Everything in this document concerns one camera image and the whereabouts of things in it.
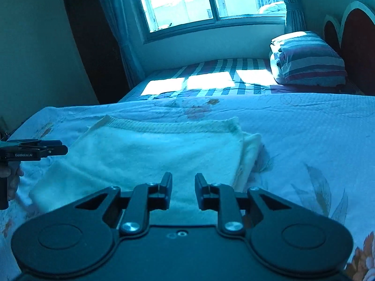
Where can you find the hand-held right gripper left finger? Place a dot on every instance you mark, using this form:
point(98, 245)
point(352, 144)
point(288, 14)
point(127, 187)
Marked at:
point(166, 185)

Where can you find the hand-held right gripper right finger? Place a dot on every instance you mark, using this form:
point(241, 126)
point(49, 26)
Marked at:
point(200, 185)

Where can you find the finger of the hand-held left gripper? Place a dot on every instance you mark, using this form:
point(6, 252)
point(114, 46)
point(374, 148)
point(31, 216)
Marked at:
point(41, 142)
point(55, 150)

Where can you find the cream knitted sweater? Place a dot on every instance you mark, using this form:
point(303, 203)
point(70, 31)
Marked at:
point(146, 158)

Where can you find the person's left hand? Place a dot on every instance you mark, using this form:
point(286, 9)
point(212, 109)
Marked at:
point(14, 178)

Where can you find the striped bed sheet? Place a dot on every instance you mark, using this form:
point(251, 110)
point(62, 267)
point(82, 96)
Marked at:
point(211, 79)

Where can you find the dark wooden wardrobe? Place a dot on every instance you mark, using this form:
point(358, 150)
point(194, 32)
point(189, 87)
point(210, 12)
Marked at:
point(90, 41)

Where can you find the floral bed blanket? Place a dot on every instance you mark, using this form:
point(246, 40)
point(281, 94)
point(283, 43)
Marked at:
point(307, 128)

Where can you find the blue window curtain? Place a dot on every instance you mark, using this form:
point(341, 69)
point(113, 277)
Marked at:
point(293, 3)
point(117, 20)

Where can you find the striped folded pillow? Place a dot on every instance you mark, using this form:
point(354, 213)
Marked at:
point(310, 60)

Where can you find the window with sliding panes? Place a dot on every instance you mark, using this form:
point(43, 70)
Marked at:
point(199, 0)

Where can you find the light cloth bundle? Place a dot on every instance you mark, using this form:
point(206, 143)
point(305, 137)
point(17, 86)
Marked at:
point(272, 7)

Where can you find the red and white headboard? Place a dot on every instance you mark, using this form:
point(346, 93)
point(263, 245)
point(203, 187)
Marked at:
point(359, 44)

